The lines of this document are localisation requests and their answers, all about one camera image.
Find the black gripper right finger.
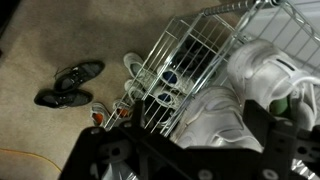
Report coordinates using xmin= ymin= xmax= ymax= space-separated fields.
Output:
xmin=242 ymin=98 xmax=320 ymax=180

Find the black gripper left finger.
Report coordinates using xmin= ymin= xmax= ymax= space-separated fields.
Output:
xmin=58 ymin=99 xmax=188 ymax=180

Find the grey sneaker orange insole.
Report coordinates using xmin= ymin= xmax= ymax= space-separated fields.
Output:
xmin=112 ymin=99 xmax=133 ymax=121
xmin=90 ymin=102 xmax=111 ymax=128

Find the black low shoe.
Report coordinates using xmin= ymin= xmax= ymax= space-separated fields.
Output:
xmin=173 ymin=36 xmax=218 ymax=73

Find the grey sofa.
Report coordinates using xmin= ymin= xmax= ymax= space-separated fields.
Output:
xmin=0 ymin=0 xmax=21 ymax=38

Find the yellow extension cable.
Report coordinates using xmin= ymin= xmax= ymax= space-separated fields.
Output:
xmin=0 ymin=148 xmax=63 ymax=173

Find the chrome wire shoe rack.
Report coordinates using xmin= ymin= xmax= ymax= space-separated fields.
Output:
xmin=103 ymin=0 xmax=320 ymax=180

